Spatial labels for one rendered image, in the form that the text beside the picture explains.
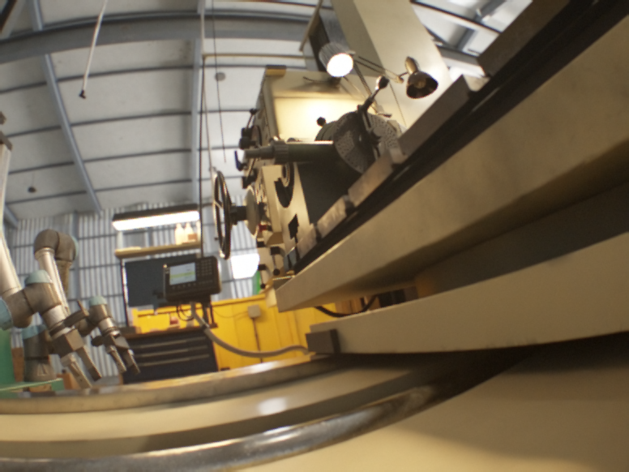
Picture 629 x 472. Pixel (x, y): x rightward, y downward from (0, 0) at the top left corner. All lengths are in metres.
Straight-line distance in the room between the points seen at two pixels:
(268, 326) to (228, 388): 3.39
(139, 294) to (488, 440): 3.28
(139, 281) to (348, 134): 2.84
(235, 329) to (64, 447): 3.56
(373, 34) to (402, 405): 1.98
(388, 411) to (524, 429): 0.17
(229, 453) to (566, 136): 0.36
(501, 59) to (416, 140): 0.15
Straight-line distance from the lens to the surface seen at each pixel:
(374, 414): 0.35
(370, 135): 0.80
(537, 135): 0.27
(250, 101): 11.85
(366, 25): 2.18
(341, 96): 1.65
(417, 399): 0.38
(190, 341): 2.78
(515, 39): 0.34
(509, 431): 0.23
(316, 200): 0.80
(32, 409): 0.72
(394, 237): 0.41
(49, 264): 1.53
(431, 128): 0.40
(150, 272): 3.39
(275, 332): 4.01
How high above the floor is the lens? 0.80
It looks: 14 degrees up
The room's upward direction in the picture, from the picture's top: 12 degrees counter-clockwise
